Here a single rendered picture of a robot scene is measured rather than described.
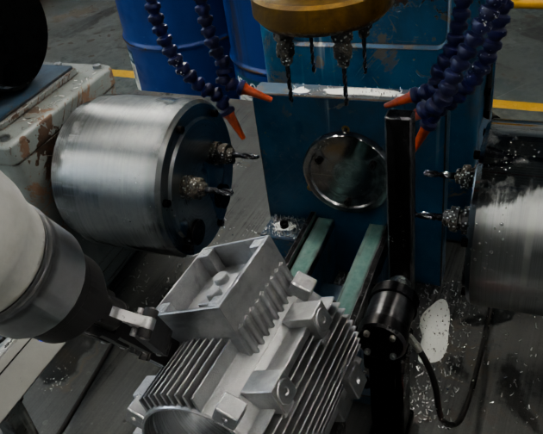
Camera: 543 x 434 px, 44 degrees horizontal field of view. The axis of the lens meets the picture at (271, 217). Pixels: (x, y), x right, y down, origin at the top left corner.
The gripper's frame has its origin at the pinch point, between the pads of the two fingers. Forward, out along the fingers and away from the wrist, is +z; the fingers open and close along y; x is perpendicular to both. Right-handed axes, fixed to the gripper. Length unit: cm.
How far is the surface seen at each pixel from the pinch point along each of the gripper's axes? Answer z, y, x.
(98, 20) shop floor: 280, 285, -264
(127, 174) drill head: 13.5, 20.3, -24.6
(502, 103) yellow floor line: 231, -14, -180
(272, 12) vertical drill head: -2.2, -2.7, -40.6
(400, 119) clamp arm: -0.2, -19.8, -28.5
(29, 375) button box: 3.4, 16.0, 5.6
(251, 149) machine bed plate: 69, 30, -59
